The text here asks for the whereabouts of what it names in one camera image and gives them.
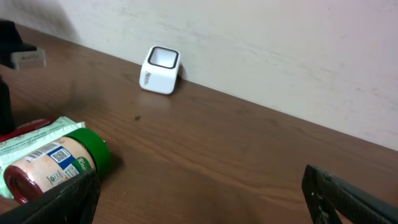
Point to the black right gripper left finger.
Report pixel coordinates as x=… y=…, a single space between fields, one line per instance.
x=73 y=201

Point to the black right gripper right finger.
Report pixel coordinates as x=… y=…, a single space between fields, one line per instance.
x=327 y=196

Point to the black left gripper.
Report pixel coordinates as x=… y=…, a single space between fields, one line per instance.
x=11 y=42

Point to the green lid seasoning jar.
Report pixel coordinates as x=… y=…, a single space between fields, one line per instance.
x=56 y=162

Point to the white toilet wipes pack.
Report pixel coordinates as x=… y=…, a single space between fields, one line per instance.
x=22 y=145

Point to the red snack packet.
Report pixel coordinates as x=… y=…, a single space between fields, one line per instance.
x=28 y=127

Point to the white barcode scanner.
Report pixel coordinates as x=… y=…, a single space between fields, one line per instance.
x=159 y=70

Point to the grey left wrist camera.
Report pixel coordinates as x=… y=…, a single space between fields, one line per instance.
x=29 y=59

